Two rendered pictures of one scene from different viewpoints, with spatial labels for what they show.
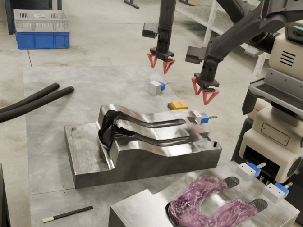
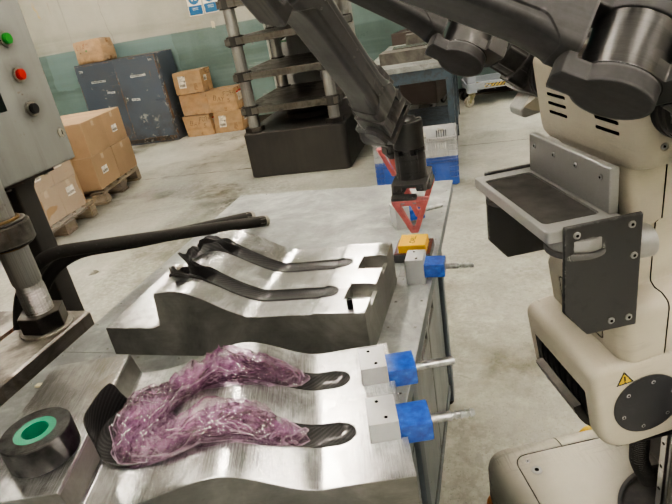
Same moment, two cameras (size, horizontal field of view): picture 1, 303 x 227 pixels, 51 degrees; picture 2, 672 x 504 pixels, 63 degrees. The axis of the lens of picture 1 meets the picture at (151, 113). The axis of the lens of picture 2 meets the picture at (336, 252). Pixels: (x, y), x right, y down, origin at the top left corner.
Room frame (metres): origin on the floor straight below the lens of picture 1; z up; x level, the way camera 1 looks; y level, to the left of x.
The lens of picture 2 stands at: (0.33, -0.76, 1.34)
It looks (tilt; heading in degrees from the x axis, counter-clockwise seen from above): 24 degrees down; 44
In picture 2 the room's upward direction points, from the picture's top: 10 degrees counter-clockwise
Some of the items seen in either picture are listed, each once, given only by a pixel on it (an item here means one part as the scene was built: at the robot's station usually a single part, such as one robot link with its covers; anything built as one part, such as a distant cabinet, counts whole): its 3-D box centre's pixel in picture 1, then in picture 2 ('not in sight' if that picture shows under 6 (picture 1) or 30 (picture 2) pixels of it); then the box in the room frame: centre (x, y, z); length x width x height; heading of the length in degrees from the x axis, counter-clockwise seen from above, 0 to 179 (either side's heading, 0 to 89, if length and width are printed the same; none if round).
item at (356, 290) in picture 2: (206, 140); (361, 300); (0.94, -0.21, 0.87); 0.05 x 0.05 x 0.04; 25
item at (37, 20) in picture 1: (41, 20); (415, 143); (3.74, 1.49, 0.28); 0.61 x 0.41 x 0.15; 118
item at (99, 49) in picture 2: not in sight; (94, 50); (4.22, 6.60, 1.26); 0.42 x 0.33 x 0.29; 118
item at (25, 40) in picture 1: (42, 34); (418, 166); (3.74, 1.49, 0.11); 0.61 x 0.41 x 0.22; 118
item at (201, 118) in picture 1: (204, 118); (440, 266); (1.18, -0.23, 0.83); 0.13 x 0.05 x 0.05; 115
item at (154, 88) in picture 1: (161, 85); (417, 210); (1.42, -0.02, 0.83); 0.13 x 0.05 x 0.05; 142
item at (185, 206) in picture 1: (213, 202); (207, 398); (0.62, -0.21, 0.90); 0.26 x 0.18 x 0.08; 132
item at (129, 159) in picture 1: (142, 138); (253, 287); (0.90, 0.02, 0.87); 0.50 x 0.26 x 0.14; 115
